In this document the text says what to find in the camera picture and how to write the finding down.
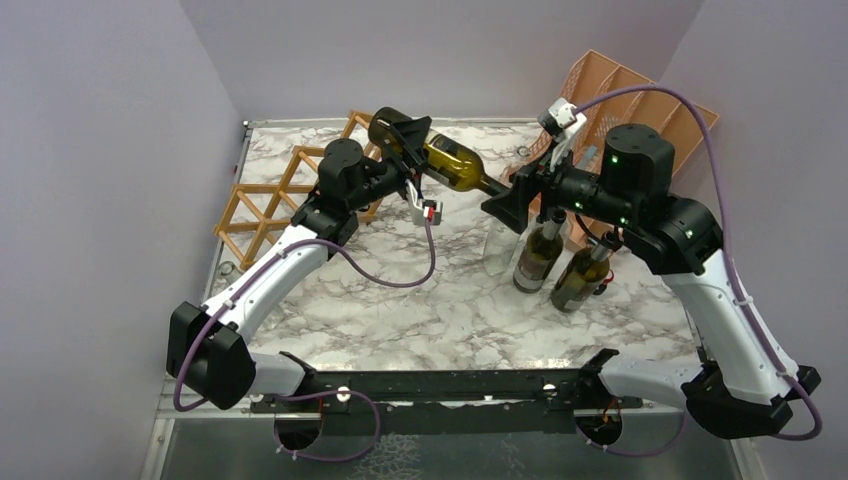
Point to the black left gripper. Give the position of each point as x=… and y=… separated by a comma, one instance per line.
x=410, y=136

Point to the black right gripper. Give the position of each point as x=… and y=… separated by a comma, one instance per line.
x=513, y=207

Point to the green wine bottle silver neck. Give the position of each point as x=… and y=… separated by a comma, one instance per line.
x=543, y=247

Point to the dark green wine bottle labelled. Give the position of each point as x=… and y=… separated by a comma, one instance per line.
x=451, y=163

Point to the small clear glass jar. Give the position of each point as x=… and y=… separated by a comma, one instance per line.
x=228, y=272

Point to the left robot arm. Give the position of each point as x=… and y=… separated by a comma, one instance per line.
x=208, y=354

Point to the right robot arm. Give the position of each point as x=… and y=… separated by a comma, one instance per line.
x=745, y=386

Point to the clear square glass bottle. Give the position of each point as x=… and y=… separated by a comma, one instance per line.
x=500, y=247

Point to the green wine bottle far right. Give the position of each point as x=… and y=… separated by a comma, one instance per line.
x=585, y=272

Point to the wooden wine rack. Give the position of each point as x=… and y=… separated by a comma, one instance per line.
x=277, y=172

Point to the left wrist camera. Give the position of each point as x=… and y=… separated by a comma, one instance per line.
x=422, y=211

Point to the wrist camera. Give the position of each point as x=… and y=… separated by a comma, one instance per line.
x=561, y=124
x=422, y=211

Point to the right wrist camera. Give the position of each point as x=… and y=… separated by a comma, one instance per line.
x=561, y=124

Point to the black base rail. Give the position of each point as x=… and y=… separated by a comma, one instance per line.
x=360, y=403

